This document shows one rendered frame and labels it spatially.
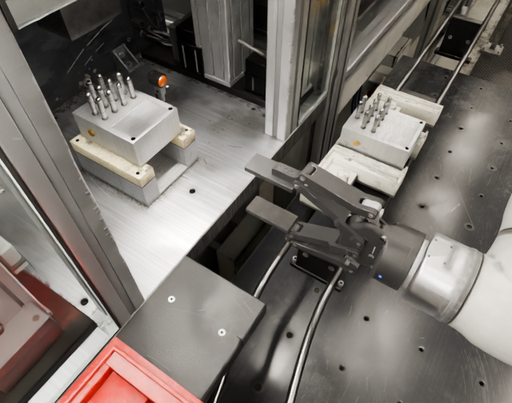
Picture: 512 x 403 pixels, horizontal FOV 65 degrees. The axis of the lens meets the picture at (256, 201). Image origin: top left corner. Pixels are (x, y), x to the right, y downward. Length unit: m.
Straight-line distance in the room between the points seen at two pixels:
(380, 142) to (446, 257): 0.33
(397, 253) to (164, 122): 0.38
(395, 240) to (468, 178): 0.66
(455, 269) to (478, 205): 0.60
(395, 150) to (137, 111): 0.44
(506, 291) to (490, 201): 0.63
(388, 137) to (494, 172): 0.46
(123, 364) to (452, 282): 0.36
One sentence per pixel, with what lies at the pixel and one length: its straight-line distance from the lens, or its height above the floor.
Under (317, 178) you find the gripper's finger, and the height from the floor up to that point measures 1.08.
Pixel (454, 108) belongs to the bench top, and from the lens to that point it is 1.32.
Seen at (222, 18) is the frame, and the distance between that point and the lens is 0.78.
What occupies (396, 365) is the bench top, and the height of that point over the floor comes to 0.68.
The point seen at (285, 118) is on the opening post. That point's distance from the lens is 0.72.
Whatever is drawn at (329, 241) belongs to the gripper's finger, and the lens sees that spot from 0.53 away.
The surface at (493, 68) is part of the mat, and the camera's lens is 2.95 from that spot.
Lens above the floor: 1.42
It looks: 51 degrees down
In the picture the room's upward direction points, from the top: straight up
